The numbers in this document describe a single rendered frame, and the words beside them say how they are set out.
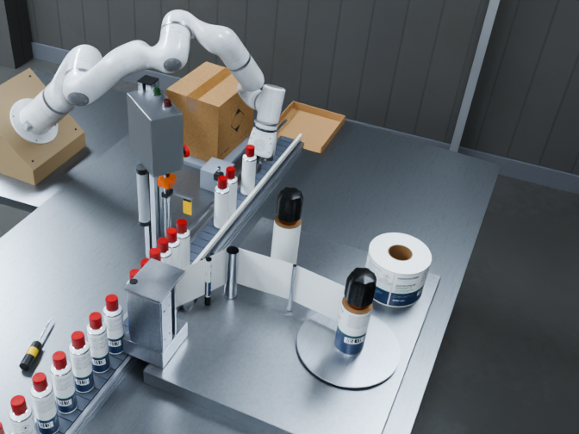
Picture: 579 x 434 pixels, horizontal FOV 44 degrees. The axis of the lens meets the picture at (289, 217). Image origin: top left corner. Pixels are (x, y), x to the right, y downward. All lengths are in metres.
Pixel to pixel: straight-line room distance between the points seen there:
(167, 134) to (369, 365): 0.87
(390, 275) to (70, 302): 1.01
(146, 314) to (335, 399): 0.57
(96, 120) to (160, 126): 1.27
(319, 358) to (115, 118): 1.59
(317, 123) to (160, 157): 1.35
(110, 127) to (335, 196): 1.03
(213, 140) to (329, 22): 1.88
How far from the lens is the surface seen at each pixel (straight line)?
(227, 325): 2.18
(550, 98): 4.52
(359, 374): 2.08
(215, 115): 2.76
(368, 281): 1.93
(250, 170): 2.60
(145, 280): 1.93
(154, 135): 1.98
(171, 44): 2.37
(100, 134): 3.12
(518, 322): 3.73
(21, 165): 2.84
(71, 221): 2.65
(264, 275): 2.18
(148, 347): 2.03
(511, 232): 4.29
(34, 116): 2.81
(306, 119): 3.27
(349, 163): 3.01
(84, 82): 2.54
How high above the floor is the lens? 2.47
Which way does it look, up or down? 38 degrees down
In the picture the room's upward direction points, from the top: 6 degrees clockwise
